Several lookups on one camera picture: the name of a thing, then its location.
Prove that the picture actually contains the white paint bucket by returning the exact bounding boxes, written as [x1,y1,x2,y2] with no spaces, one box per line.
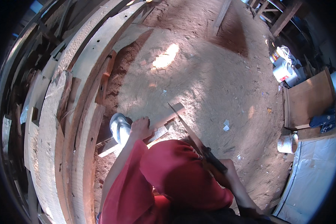
[285,67,306,88]
[272,60,297,82]

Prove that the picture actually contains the white plastic sheet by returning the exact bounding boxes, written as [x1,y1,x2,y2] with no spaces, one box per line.
[273,134,336,224]

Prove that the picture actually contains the blue patterned cloth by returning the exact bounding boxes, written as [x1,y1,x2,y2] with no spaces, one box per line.
[309,112,336,134]

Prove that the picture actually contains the person's right hand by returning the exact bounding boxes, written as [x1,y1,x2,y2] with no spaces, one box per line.
[213,158,237,183]

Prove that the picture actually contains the white bucket with red label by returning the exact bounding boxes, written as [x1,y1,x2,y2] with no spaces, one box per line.
[269,46,291,67]

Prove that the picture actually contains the dark wooden frame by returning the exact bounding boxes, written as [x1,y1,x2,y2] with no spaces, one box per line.
[248,0,304,38]

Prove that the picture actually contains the person's left hand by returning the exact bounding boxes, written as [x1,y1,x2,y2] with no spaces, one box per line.
[130,116,157,142]

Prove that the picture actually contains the person's legs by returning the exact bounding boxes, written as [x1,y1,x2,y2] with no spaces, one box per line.
[109,113,133,148]

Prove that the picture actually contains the hand saw with black handle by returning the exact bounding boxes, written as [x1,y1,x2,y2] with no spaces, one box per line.
[167,102,228,175]

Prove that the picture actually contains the dirty white bucket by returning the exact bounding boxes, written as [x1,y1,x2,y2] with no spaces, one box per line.
[277,133,299,154]

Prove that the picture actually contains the heap of rough timber boards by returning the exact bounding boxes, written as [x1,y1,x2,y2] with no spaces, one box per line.
[0,0,157,224]

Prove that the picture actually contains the long narrow wooden board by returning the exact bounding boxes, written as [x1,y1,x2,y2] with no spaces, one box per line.
[212,0,232,36]

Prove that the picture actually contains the pale wooden plank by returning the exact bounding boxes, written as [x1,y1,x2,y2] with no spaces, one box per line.
[97,102,186,158]

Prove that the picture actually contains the brown wooden box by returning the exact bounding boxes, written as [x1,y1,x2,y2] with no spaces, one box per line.
[282,67,336,131]

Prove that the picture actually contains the person's body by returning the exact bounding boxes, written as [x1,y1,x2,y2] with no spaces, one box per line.
[99,139,270,224]

